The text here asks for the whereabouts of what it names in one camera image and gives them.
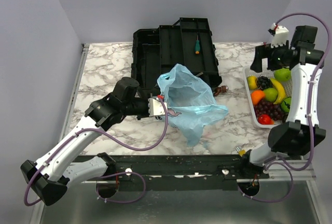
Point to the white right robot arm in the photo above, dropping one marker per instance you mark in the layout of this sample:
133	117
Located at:
300	132

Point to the green pear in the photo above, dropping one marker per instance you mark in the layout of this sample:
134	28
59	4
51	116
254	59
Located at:
271	94

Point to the yellow banana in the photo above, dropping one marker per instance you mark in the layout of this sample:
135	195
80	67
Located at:
280	90

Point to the green orange screwdriver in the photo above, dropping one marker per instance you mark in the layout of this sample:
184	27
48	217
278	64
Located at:
197	45

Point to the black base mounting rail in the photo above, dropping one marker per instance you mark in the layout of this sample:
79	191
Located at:
178	172

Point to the light blue printed plastic bag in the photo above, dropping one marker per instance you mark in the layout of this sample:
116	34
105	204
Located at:
190	101

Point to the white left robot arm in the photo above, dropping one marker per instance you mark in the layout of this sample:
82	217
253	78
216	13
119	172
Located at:
51	175

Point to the red strawberry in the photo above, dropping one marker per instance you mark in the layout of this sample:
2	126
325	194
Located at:
265	119

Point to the brown small figurine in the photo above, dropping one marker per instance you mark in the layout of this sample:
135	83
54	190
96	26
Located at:
220	90

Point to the orange fruit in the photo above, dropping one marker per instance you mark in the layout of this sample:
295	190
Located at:
257	96

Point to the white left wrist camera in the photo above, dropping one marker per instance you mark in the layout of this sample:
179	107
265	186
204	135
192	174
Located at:
155	107

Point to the black open toolbox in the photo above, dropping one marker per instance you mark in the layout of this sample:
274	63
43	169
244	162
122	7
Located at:
157	51

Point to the red purple grape bunch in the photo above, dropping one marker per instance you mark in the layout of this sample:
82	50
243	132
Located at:
264	107

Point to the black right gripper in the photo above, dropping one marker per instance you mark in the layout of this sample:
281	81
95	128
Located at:
265	51

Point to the yellow connector plug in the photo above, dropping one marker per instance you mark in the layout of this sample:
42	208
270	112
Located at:
241	152

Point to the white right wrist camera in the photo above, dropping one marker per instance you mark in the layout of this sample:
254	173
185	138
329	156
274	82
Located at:
279	35

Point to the dark purple grape bunch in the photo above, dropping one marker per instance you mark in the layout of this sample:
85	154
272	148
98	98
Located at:
263	83

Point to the green apple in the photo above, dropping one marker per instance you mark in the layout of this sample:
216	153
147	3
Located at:
282	75

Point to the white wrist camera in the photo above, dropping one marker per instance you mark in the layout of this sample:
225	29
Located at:
279	35
155	107

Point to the yellow lemon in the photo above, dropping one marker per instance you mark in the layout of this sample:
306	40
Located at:
252	82

